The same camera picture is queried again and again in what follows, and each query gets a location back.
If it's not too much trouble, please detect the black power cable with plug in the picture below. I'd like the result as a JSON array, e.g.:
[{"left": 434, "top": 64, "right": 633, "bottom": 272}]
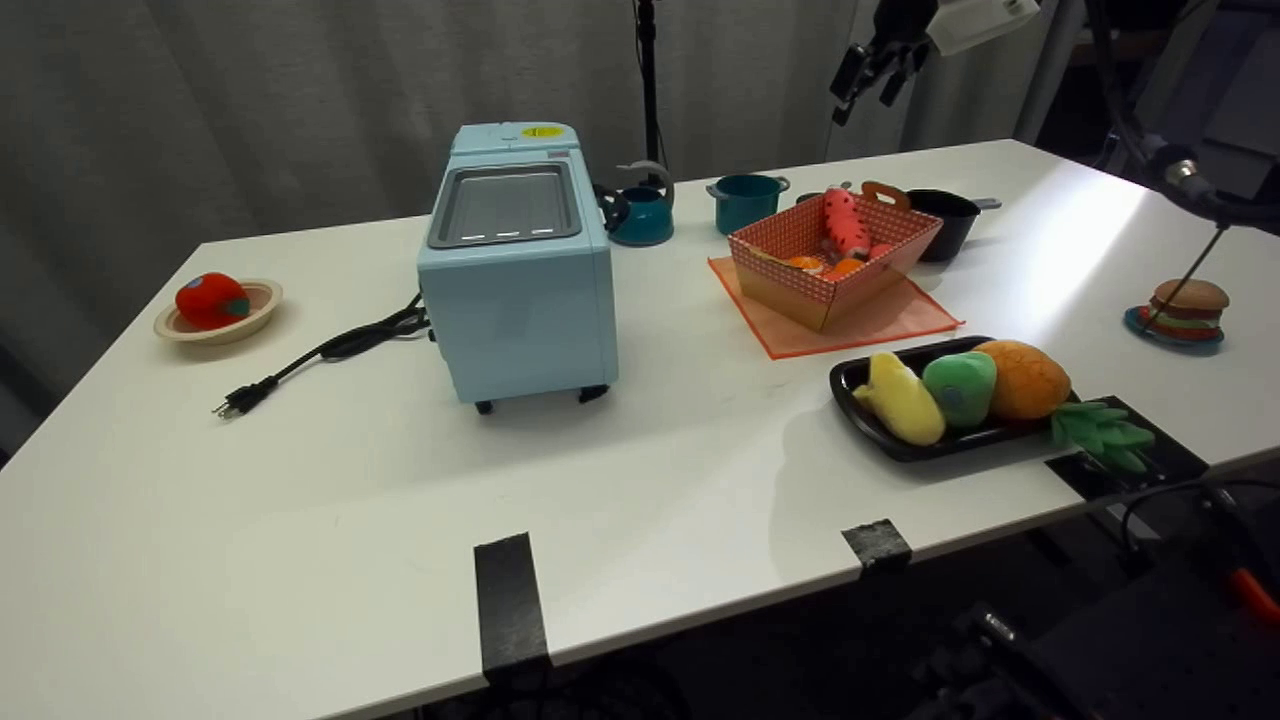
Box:
[{"left": 218, "top": 291, "right": 434, "bottom": 422}]

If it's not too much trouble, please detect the green pear plush toy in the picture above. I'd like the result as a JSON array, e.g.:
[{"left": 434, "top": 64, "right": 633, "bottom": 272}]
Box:
[{"left": 919, "top": 350, "right": 1005, "bottom": 434}]

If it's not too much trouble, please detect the black cable loop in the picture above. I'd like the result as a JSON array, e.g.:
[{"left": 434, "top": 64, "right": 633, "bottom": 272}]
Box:
[{"left": 1115, "top": 467, "right": 1280, "bottom": 575}]

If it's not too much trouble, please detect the blue toy kettle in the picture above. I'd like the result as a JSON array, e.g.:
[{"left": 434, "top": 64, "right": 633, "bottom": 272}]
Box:
[{"left": 598, "top": 158, "right": 680, "bottom": 254}]

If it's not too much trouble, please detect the black vertical stand pole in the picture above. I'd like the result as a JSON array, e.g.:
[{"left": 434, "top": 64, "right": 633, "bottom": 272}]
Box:
[{"left": 633, "top": 0, "right": 670, "bottom": 167}]

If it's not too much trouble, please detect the toy burger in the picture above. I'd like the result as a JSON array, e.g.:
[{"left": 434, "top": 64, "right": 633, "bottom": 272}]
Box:
[{"left": 1145, "top": 277, "right": 1231, "bottom": 343}]

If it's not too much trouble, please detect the black plate at table edge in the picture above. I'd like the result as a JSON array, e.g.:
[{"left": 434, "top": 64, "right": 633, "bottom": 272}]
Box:
[{"left": 1045, "top": 391, "right": 1212, "bottom": 503}]

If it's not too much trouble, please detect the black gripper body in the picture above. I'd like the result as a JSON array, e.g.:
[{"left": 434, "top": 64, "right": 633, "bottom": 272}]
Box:
[{"left": 853, "top": 0, "right": 943, "bottom": 64}]

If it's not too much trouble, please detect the small blue plate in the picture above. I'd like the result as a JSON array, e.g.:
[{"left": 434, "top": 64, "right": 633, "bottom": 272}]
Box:
[{"left": 1120, "top": 306, "right": 1230, "bottom": 360}]

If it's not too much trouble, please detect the short black tape strip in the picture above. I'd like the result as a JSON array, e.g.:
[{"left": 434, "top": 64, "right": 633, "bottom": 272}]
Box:
[{"left": 840, "top": 516, "right": 915, "bottom": 574}]

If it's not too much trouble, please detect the teal toy pot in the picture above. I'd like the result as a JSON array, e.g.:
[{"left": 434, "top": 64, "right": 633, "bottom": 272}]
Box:
[{"left": 703, "top": 172, "right": 792, "bottom": 241}]

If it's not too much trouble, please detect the orange pineapple plush toy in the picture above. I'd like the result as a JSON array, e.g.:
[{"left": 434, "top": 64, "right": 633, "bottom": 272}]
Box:
[{"left": 976, "top": 337, "right": 1162, "bottom": 482}]

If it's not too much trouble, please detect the long black tape strip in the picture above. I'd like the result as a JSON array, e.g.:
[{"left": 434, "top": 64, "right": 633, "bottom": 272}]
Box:
[{"left": 471, "top": 529, "right": 555, "bottom": 676}]

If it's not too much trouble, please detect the orange cardboard box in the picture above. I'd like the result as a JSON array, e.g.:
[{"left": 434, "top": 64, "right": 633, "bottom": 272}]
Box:
[{"left": 725, "top": 182, "right": 943, "bottom": 337}]

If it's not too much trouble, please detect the red tool handle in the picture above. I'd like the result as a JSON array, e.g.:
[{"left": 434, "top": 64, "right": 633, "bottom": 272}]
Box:
[{"left": 1223, "top": 561, "right": 1280, "bottom": 635}]

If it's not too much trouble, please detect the light blue toaster oven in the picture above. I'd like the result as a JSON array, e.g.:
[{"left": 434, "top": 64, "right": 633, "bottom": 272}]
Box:
[{"left": 417, "top": 121, "right": 619, "bottom": 418}]

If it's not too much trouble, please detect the black toy pan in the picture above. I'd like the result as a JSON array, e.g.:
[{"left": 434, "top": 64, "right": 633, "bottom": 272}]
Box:
[{"left": 901, "top": 185, "right": 1005, "bottom": 269}]

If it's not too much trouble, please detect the yellow corn plush toy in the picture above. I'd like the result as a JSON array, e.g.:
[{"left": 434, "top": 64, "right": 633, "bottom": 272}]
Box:
[{"left": 853, "top": 350, "right": 954, "bottom": 451}]

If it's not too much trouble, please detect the watermelon slice plush toy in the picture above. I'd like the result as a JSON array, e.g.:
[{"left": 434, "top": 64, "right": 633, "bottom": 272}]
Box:
[{"left": 817, "top": 189, "right": 879, "bottom": 265}]

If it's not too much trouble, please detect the orange square mat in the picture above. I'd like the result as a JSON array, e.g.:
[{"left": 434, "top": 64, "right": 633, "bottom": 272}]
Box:
[{"left": 703, "top": 254, "right": 969, "bottom": 366}]

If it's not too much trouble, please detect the red tomato plush toy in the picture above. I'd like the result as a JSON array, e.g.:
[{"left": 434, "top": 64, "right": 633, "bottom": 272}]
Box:
[{"left": 173, "top": 269, "right": 252, "bottom": 334}]

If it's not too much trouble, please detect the black rectangular tray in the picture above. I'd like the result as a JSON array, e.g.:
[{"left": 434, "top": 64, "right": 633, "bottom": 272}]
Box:
[{"left": 827, "top": 334, "right": 1090, "bottom": 467}]

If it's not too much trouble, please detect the beige shallow bowl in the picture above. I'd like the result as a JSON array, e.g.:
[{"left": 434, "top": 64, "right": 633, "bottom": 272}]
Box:
[{"left": 153, "top": 277, "right": 284, "bottom": 357}]

